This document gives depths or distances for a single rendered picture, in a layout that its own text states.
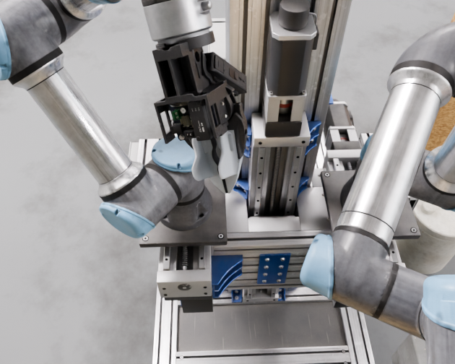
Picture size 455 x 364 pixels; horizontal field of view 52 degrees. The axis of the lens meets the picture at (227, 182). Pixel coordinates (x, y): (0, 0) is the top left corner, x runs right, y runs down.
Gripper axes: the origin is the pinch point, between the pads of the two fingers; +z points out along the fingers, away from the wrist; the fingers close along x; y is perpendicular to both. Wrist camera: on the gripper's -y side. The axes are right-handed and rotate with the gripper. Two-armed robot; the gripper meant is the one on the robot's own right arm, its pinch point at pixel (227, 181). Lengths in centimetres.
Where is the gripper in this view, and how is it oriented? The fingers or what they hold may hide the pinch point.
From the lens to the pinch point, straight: 65.2
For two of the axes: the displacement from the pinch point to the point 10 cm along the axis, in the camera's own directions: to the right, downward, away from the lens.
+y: -3.5, 4.2, -8.4
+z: 2.2, 9.1, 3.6
